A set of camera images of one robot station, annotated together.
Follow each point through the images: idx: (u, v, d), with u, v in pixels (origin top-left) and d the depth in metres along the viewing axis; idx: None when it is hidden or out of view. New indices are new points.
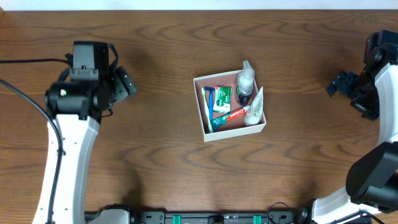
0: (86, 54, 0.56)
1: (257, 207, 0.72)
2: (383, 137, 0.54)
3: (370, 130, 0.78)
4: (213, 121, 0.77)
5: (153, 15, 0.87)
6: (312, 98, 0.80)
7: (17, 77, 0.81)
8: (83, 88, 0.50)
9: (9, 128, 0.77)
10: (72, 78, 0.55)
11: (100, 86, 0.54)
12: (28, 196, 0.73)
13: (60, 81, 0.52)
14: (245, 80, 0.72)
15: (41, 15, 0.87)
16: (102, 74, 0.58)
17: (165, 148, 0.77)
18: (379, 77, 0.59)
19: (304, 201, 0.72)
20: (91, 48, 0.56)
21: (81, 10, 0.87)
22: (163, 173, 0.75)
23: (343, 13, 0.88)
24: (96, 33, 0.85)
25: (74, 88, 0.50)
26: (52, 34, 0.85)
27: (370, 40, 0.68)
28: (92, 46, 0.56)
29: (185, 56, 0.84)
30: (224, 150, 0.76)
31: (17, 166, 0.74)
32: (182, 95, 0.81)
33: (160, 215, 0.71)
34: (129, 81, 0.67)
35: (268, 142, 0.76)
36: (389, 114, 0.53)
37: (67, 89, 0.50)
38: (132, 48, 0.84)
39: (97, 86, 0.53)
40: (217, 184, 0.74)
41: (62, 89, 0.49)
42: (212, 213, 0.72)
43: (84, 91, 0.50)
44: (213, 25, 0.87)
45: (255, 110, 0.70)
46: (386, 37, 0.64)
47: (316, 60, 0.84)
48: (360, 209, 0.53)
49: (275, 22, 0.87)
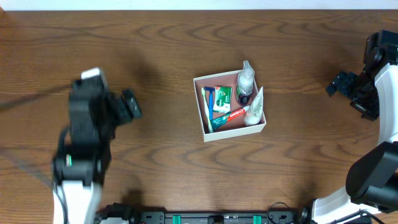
0: (81, 115, 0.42)
1: (257, 207, 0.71)
2: (382, 137, 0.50)
3: (372, 129, 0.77)
4: (213, 121, 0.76)
5: (153, 15, 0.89)
6: (312, 98, 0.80)
7: (18, 77, 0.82)
8: (89, 154, 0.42)
9: (9, 127, 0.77)
10: (73, 139, 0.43)
11: (104, 144, 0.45)
12: (26, 196, 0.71)
13: (63, 144, 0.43)
14: (245, 80, 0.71)
15: (44, 16, 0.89)
16: (104, 124, 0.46)
17: (165, 148, 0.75)
18: (379, 78, 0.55)
19: (304, 201, 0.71)
20: (87, 106, 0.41)
21: (83, 11, 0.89)
22: (162, 172, 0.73)
23: (342, 14, 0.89)
24: (97, 33, 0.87)
25: (81, 154, 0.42)
26: (55, 34, 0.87)
27: (370, 40, 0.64)
28: (89, 109, 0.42)
29: (185, 56, 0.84)
30: (224, 150, 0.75)
31: (15, 165, 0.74)
32: (182, 94, 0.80)
33: (160, 215, 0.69)
34: (134, 105, 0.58)
35: (268, 142, 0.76)
36: (389, 114, 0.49)
37: (73, 156, 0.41)
38: (132, 48, 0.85)
39: (101, 147, 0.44)
40: (217, 184, 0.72)
41: (67, 157, 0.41)
42: (213, 213, 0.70)
43: (90, 157, 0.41)
44: (213, 25, 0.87)
45: (255, 110, 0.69)
46: (386, 37, 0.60)
47: (315, 60, 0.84)
48: (360, 209, 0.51)
49: (274, 22, 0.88)
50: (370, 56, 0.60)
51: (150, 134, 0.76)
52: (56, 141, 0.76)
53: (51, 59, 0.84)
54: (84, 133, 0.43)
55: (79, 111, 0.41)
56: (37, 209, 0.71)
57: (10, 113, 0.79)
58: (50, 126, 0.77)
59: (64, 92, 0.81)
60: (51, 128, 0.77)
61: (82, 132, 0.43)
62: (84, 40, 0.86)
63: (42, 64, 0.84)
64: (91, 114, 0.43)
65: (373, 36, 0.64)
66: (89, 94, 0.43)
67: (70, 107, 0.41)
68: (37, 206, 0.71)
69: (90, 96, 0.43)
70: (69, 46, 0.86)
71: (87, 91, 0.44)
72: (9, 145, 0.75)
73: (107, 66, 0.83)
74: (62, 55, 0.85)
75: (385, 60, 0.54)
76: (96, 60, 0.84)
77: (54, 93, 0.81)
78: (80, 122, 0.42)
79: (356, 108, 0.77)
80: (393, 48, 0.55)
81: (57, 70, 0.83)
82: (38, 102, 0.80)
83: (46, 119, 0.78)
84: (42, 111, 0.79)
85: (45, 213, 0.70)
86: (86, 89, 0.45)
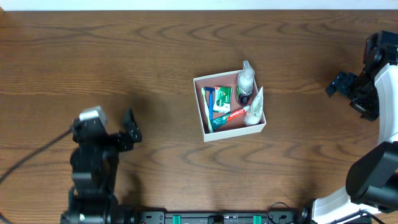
0: (85, 182, 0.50)
1: (257, 207, 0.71)
2: (383, 137, 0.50)
3: (372, 129, 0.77)
4: (213, 121, 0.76)
5: (153, 15, 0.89)
6: (312, 98, 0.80)
7: (18, 77, 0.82)
8: (98, 208, 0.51)
9: (10, 127, 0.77)
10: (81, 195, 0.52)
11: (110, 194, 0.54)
12: (26, 196, 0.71)
13: (74, 200, 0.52)
14: (245, 80, 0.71)
15: (44, 16, 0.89)
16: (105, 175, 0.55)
17: (165, 148, 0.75)
18: (379, 78, 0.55)
19: (304, 201, 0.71)
20: (87, 178, 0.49)
21: (83, 12, 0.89)
22: (162, 172, 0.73)
23: (342, 14, 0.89)
24: (97, 33, 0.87)
25: (91, 208, 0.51)
26: (55, 34, 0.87)
27: (370, 40, 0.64)
28: (91, 174, 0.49)
29: (185, 56, 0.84)
30: (224, 150, 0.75)
31: (15, 164, 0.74)
32: (182, 95, 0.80)
33: (160, 215, 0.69)
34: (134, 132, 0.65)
35: (268, 142, 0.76)
36: (389, 114, 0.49)
37: (84, 212, 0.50)
38: (132, 48, 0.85)
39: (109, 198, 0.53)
40: (217, 184, 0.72)
41: (81, 214, 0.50)
42: (212, 213, 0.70)
43: (99, 211, 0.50)
44: (213, 25, 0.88)
45: (255, 110, 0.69)
46: (386, 37, 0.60)
47: (315, 59, 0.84)
48: (360, 209, 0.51)
49: (274, 22, 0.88)
50: (370, 56, 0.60)
51: (150, 134, 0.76)
52: (56, 141, 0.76)
53: (52, 59, 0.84)
54: (90, 193, 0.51)
55: (83, 180, 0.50)
56: (37, 209, 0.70)
57: (10, 113, 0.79)
58: (50, 126, 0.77)
59: (64, 92, 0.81)
60: (51, 128, 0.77)
61: (88, 191, 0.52)
62: (84, 40, 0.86)
63: (43, 64, 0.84)
64: (94, 180, 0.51)
65: (373, 37, 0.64)
66: (90, 165, 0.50)
67: (76, 178, 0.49)
68: (37, 206, 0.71)
69: (91, 167, 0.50)
70: (69, 46, 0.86)
71: (88, 160, 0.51)
72: (9, 145, 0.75)
73: (107, 66, 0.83)
74: (63, 55, 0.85)
75: (386, 60, 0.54)
76: (96, 60, 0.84)
77: (54, 93, 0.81)
78: (85, 186, 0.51)
79: (357, 109, 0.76)
80: (393, 48, 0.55)
81: (57, 70, 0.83)
82: (38, 102, 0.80)
83: (46, 119, 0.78)
84: (42, 111, 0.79)
85: (45, 213, 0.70)
86: (87, 158, 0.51)
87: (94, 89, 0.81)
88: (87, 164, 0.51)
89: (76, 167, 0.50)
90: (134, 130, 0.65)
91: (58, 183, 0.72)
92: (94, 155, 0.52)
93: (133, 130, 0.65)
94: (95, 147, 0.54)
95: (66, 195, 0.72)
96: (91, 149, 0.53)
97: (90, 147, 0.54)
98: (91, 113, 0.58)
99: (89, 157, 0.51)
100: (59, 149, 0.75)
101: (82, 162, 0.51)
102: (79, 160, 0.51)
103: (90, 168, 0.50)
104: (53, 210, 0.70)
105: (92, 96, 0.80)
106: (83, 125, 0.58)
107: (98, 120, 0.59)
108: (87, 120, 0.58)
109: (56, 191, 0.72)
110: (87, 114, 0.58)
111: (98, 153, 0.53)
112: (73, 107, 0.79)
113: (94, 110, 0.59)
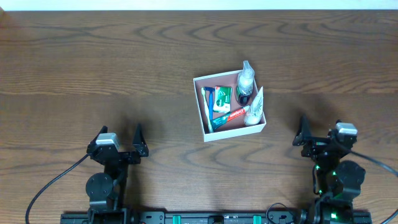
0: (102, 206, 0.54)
1: (257, 207, 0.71)
2: None
3: (372, 129, 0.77)
4: (213, 121, 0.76)
5: (153, 15, 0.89)
6: (311, 98, 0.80)
7: (17, 77, 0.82)
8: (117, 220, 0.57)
9: (9, 128, 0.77)
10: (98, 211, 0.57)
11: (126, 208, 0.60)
12: (27, 196, 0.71)
13: (94, 216, 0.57)
14: (245, 80, 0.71)
15: (43, 16, 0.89)
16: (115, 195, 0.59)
17: (165, 147, 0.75)
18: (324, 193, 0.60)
19: (304, 201, 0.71)
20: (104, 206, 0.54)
21: (83, 12, 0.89)
22: (161, 172, 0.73)
23: (343, 14, 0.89)
24: (96, 33, 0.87)
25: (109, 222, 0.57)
26: (54, 34, 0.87)
27: (342, 137, 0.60)
28: (106, 202, 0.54)
29: (185, 56, 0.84)
30: (224, 150, 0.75)
31: (15, 164, 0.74)
32: (182, 95, 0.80)
33: (160, 215, 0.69)
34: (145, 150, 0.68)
35: (268, 142, 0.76)
36: None
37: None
38: (132, 48, 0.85)
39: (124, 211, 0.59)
40: (217, 184, 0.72)
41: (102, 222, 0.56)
42: (212, 213, 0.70)
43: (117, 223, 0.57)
44: (213, 25, 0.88)
45: (255, 110, 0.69)
46: (354, 171, 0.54)
47: (315, 59, 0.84)
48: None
49: (274, 22, 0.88)
50: (331, 175, 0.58)
51: (150, 134, 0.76)
52: (56, 141, 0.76)
53: (51, 60, 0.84)
54: (106, 211, 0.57)
55: (99, 206, 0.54)
56: (36, 210, 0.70)
57: (10, 113, 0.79)
58: (50, 126, 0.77)
59: (64, 92, 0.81)
60: (50, 128, 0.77)
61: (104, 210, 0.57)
62: (84, 40, 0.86)
63: (42, 65, 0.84)
64: (109, 203, 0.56)
65: (347, 135, 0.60)
66: (104, 194, 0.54)
67: (92, 206, 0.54)
68: (37, 206, 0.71)
69: (104, 198, 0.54)
70: (69, 46, 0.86)
71: (102, 189, 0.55)
72: (8, 145, 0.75)
73: (107, 66, 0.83)
74: (63, 55, 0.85)
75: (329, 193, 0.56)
76: (96, 60, 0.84)
77: (54, 93, 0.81)
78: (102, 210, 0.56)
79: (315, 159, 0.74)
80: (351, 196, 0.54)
81: (57, 70, 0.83)
82: (37, 102, 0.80)
83: (46, 119, 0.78)
84: (43, 112, 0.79)
85: (45, 213, 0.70)
86: (101, 187, 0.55)
87: (94, 89, 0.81)
88: (102, 193, 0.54)
89: (92, 196, 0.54)
90: (143, 149, 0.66)
91: (58, 183, 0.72)
92: (107, 183, 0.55)
93: (142, 149, 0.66)
94: (107, 176, 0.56)
95: (66, 195, 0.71)
96: (102, 180, 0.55)
97: (102, 175, 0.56)
98: (107, 141, 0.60)
99: (102, 188, 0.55)
100: (58, 149, 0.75)
101: (97, 190, 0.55)
102: (94, 188, 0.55)
103: (104, 197, 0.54)
104: (53, 210, 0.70)
105: (92, 96, 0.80)
106: (99, 149, 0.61)
107: (113, 146, 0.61)
108: (102, 145, 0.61)
109: (56, 192, 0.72)
110: (102, 140, 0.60)
111: (110, 180, 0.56)
112: (72, 108, 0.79)
113: (109, 138, 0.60)
